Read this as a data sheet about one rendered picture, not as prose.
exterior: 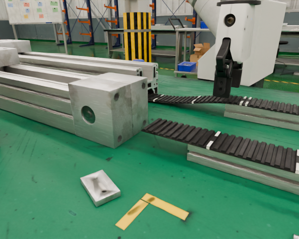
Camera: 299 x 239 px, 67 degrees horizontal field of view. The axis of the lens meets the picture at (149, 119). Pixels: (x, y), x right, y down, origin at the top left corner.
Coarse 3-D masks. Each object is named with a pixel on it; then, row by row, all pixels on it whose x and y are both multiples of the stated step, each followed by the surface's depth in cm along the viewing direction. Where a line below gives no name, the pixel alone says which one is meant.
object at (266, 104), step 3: (264, 102) 44; (267, 102) 45; (270, 102) 44; (273, 102) 45; (261, 105) 44; (264, 105) 43; (267, 105) 44; (270, 105) 43; (261, 108) 42; (264, 108) 42; (267, 108) 42; (270, 108) 42
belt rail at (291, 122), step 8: (232, 104) 45; (224, 112) 47; (232, 112) 46; (240, 112) 46; (248, 112) 44; (256, 112) 44; (264, 112) 43; (272, 112) 42; (280, 112) 41; (248, 120) 45; (256, 120) 44; (264, 120) 43; (272, 120) 42; (280, 120) 42; (288, 120) 42; (296, 120) 40; (288, 128) 41; (296, 128) 41
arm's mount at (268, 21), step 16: (272, 0) 66; (256, 16) 62; (272, 16) 69; (256, 32) 63; (272, 32) 73; (256, 48) 65; (272, 48) 78; (208, 64) 75; (256, 64) 69; (272, 64) 83; (256, 80) 73
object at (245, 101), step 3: (243, 99) 46; (246, 99) 47; (249, 99) 46; (252, 99) 47; (240, 102) 44; (243, 102) 45; (246, 102) 44; (249, 102) 45; (243, 105) 44; (246, 105) 44
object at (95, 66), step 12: (24, 60) 74; (36, 60) 71; (48, 60) 67; (60, 60) 65; (72, 60) 65; (84, 60) 70; (96, 60) 67; (108, 60) 65; (120, 60) 64; (84, 72) 61; (96, 72) 60; (108, 72) 56; (120, 72) 54; (132, 72) 52; (144, 72) 59; (156, 72) 60; (156, 84) 61
